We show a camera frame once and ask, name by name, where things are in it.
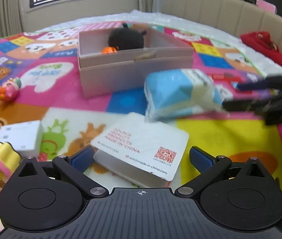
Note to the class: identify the pink box on shelf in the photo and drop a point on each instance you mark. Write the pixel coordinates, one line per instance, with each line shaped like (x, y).
(266, 6)

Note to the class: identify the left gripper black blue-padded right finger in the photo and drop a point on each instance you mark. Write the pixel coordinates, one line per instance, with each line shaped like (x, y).
(211, 169)

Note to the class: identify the beige padded headboard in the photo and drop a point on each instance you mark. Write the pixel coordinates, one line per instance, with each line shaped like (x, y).
(231, 16)

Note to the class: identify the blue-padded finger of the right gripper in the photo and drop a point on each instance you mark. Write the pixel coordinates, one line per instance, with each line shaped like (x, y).
(271, 82)

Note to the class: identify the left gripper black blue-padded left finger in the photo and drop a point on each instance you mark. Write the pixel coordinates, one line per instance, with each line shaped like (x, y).
(71, 170)

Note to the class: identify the white card booklet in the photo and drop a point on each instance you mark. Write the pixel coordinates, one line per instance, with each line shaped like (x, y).
(145, 153)

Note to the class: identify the black plush bird toy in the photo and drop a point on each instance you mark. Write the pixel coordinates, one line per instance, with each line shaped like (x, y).
(126, 38)

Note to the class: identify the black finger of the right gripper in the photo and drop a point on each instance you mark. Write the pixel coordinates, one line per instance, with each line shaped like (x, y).
(254, 105)

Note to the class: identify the red cloth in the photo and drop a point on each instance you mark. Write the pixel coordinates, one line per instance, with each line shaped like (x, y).
(262, 43)

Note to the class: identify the pink cardboard box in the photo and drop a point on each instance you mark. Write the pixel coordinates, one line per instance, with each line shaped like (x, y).
(103, 69)

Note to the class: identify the white small box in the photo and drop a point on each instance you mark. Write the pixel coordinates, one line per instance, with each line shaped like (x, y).
(24, 137)

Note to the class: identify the blue white tissue pack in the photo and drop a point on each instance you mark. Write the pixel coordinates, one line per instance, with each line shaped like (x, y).
(180, 93)

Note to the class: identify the pink toy figure bottle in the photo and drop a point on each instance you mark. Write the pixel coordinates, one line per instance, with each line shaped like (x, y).
(10, 89)

